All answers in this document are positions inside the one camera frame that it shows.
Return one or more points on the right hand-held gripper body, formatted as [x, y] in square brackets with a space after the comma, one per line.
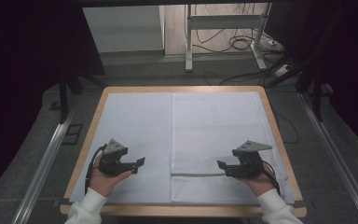
[250, 161]

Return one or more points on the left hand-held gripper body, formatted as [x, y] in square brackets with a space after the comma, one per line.
[113, 160]

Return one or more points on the white towel with grey stripe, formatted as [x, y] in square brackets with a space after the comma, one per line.
[217, 124]

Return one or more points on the person's right hand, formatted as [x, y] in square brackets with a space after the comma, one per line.
[261, 185]

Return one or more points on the person's left hand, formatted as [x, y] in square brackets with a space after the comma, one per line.
[101, 183]

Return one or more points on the black floor outlet plate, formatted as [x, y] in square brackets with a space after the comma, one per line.
[73, 133]

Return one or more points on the black metal stand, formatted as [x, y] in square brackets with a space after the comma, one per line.
[63, 96]
[316, 93]

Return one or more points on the white power strip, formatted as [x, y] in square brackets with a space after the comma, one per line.
[282, 71]

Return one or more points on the white cabinet panel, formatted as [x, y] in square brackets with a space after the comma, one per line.
[122, 28]

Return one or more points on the dark curtain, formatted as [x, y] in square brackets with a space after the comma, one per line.
[21, 62]
[348, 62]

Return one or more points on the aluminium rail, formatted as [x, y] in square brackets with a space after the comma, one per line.
[338, 161]
[43, 168]

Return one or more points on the white metal desk frame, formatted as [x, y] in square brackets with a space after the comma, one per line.
[223, 21]

